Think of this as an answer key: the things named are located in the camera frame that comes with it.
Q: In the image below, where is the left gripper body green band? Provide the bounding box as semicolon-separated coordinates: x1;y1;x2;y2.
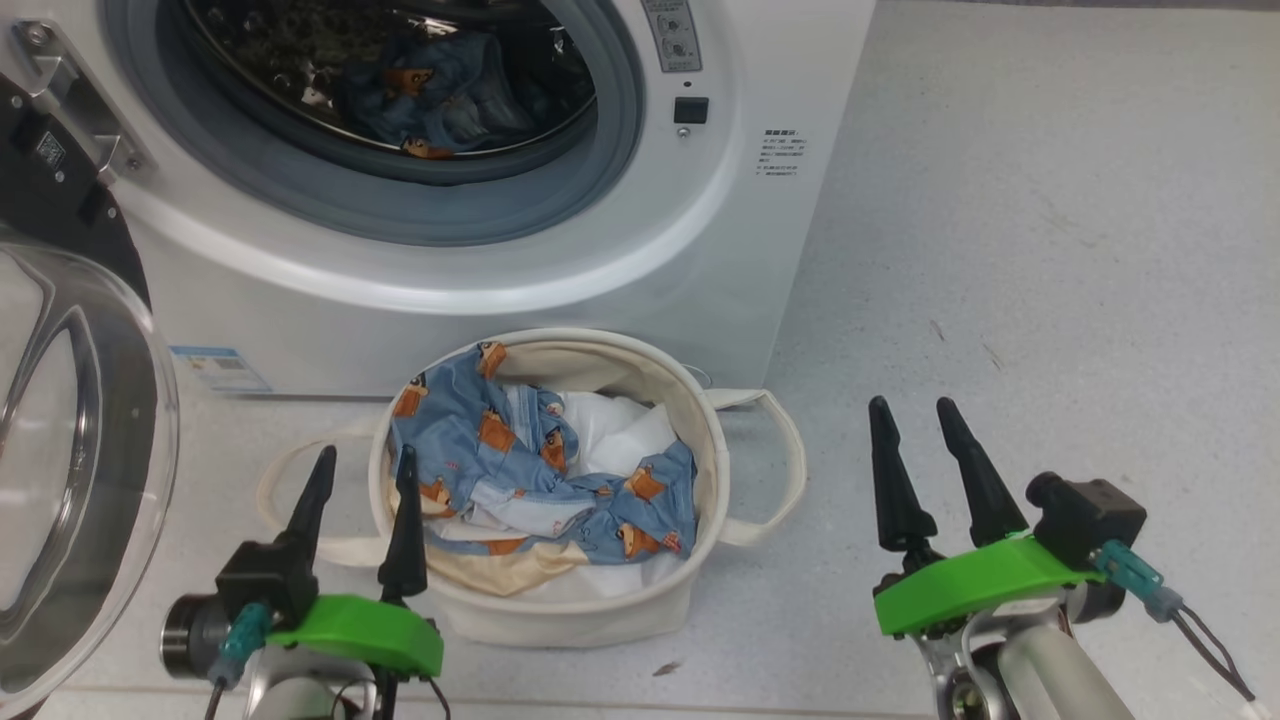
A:
268;595;444;679

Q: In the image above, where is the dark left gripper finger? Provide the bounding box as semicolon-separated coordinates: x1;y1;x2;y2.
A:
378;445;429;603
275;446;338;561

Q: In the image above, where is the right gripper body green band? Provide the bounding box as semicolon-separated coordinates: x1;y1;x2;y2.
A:
875;537;1101;638

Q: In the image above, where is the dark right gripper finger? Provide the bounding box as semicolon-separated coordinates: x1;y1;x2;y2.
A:
936;397;1029;546
868;396;939;561

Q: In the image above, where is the blue cartoon print garment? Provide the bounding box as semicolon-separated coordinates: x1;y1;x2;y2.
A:
390;342;699;566
335;30;536;161

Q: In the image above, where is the black-rimmed glass washer door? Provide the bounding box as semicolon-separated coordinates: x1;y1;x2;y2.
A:
0;70;181;720

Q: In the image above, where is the white canvas laundry basket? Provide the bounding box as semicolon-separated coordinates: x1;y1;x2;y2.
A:
257;328;807;649

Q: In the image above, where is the white front-load washing machine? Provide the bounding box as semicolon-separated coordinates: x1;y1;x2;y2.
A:
0;0;876;401

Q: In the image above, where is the grey rubber door gasket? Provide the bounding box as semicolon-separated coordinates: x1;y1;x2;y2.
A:
105;0;646;248

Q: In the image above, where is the metal door hinge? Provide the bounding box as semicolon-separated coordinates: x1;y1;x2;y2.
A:
10;20;153;186

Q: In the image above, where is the blue energy label sticker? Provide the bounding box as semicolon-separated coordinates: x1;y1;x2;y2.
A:
170;345;273;396

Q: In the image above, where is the white plastic bag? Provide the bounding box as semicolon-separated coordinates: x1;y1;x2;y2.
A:
500;385;691;603

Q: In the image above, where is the printed text label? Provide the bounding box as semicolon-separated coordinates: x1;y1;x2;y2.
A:
757;128;809;179

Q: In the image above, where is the steel washer drum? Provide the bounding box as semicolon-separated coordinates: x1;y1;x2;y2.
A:
180;0;601;161

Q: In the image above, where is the grey warning sticker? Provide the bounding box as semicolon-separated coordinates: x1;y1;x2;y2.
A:
640;0;703;73

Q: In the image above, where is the left camera cable teal plug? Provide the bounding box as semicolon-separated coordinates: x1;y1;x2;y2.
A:
205;600;273;720

